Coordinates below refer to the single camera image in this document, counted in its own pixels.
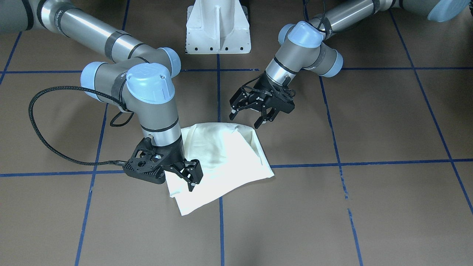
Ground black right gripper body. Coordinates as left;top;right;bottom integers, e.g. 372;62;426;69
123;137;185;184

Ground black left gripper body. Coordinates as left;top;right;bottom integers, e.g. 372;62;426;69
240;74;295;113

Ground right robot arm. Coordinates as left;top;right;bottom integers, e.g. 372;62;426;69
1;0;203;191

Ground brown table mat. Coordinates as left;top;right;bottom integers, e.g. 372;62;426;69
0;0;473;266

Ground cream long-sleeve cat shirt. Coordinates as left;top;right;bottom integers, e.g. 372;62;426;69
166;122;274;215

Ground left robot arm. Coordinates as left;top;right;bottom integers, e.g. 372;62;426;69
220;0;472;80

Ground black cable on floor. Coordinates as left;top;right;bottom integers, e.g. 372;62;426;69
28;86;135;166

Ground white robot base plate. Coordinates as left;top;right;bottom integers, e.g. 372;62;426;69
185;0;252;55

